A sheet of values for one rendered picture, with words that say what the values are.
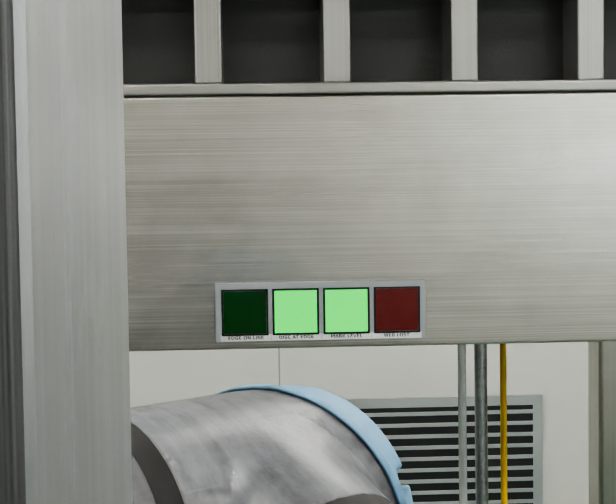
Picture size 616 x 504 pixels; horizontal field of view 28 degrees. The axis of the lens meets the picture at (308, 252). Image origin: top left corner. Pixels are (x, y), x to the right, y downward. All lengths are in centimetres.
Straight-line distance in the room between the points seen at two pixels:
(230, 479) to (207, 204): 96
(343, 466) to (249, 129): 95
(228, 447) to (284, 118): 96
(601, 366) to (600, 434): 9
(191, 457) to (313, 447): 6
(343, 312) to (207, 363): 238
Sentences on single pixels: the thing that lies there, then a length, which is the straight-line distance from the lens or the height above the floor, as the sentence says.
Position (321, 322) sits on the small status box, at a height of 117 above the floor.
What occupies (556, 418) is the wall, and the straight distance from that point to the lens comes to 399.
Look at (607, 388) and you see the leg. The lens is 173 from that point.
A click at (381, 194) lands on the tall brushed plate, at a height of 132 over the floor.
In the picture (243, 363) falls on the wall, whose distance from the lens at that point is 385.
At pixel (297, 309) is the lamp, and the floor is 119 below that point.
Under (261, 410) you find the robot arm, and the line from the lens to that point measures 58.
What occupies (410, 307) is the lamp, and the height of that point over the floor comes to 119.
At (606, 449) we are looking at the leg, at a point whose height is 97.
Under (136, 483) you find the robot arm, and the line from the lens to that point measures 52.
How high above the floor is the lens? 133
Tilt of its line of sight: 3 degrees down
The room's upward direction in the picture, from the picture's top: 1 degrees counter-clockwise
